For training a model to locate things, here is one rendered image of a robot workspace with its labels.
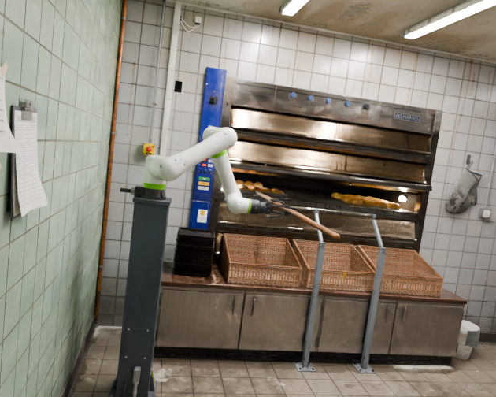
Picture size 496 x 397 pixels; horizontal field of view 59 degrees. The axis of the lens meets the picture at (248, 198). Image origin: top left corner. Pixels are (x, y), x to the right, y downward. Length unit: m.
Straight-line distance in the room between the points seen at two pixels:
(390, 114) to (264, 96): 1.12
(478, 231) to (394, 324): 1.38
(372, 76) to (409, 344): 2.20
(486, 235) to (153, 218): 3.21
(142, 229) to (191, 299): 0.85
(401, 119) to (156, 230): 2.44
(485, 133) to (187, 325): 3.09
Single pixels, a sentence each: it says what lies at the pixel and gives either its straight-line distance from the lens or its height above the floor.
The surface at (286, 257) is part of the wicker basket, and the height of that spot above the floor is 0.71.
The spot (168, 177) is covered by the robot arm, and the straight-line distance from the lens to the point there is 2.37.
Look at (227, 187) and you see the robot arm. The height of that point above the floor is 1.30.
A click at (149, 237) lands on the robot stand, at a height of 0.99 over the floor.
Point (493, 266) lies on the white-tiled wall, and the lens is 4.78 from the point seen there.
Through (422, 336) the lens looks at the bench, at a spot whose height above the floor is 0.26.
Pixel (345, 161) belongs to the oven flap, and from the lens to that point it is 3.84.
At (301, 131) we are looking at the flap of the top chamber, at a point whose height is 1.75.
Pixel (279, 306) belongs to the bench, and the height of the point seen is 0.44.
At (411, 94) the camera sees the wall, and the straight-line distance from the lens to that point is 4.11.
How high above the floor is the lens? 1.53
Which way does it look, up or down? 6 degrees down
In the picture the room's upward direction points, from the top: 7 degrees clockwise
